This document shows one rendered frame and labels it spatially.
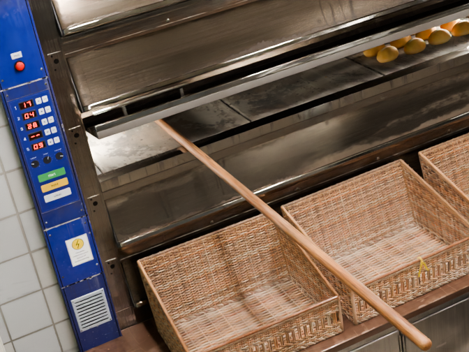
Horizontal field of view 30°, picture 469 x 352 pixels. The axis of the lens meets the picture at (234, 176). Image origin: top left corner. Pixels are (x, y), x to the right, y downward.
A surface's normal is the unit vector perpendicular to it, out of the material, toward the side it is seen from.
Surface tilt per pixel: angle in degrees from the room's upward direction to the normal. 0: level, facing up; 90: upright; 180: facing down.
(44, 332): 90
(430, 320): 91
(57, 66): 90
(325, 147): 70
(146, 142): 0
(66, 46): 90
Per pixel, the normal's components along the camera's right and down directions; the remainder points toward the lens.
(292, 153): 0.34, 0.04
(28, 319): 0.42, 0.36
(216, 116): -0.16, -0.87
